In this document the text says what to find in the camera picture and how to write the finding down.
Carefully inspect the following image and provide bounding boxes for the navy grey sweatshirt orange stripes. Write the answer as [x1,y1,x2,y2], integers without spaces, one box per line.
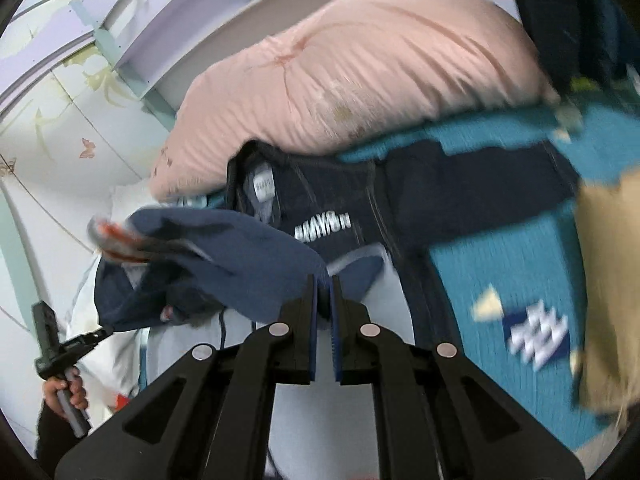
[88,207,413,479]

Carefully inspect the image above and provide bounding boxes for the person's black sleeve forearm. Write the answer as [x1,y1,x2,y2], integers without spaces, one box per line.
[36,403,84,478]

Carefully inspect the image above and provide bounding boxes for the person's left hand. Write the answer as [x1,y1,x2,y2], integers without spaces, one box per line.
[42,367,89,419]

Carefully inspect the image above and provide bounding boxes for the teal quilted bed cover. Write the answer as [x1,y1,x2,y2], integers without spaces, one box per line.
[342,92,639,460]

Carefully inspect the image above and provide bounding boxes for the dark denim jacket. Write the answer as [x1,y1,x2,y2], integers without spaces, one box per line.
[226,140,579,348]

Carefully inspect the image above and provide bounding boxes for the tan garment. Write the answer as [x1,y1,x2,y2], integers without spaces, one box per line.
[575,168,639,413]

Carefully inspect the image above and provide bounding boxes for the lavender white headboard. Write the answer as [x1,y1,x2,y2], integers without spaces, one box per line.
[0,0,352,131]

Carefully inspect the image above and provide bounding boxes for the pink pillow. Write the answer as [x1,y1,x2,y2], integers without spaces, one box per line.
[149,0,559,202]

